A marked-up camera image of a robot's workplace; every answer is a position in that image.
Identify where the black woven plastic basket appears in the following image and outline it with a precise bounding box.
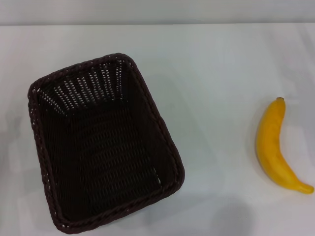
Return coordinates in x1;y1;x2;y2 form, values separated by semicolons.
27;52;186;235

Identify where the yellow banana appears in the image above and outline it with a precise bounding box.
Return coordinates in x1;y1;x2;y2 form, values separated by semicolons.
255;97;315;195

